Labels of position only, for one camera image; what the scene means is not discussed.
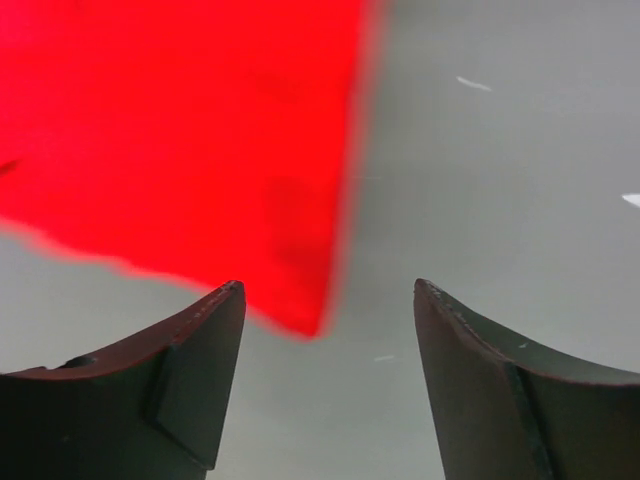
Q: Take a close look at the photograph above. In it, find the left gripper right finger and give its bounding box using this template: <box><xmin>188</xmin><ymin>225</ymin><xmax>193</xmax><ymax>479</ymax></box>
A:
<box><xmin>413</xmin><ymin>279</ymin><xmax>639</xmax><ymax>480</ymax></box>

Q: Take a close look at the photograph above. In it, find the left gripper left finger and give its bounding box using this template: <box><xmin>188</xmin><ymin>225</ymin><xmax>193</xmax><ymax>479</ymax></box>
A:
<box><xmin>1</xmin><ymin>281</ymin><xmax>246</xmax><ymax>480</ymax></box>

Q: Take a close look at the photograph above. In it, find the red t-shirt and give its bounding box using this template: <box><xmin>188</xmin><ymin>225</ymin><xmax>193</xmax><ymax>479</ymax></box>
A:
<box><xmin>1</xmin><ymin>1</ymin><xmax>384</xmax><ymax>339</ymax></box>

